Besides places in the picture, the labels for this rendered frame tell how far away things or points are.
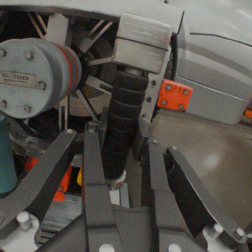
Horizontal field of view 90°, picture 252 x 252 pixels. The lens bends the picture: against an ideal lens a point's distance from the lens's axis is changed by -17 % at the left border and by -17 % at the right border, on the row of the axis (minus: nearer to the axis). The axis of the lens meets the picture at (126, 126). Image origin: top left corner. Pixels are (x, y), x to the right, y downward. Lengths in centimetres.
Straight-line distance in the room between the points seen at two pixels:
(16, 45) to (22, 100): 8
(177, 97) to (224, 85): 43
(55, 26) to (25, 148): 35
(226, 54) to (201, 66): 14
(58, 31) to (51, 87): 19
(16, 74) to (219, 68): 73
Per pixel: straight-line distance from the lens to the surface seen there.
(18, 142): 52
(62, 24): 40
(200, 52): 71
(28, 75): 26
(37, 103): 26
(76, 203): 84
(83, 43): 48
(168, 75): 48
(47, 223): 87
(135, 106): 15
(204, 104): 76
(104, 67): 73
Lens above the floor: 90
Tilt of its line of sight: 23 degrees down
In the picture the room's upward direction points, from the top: 14 degrees clockwise
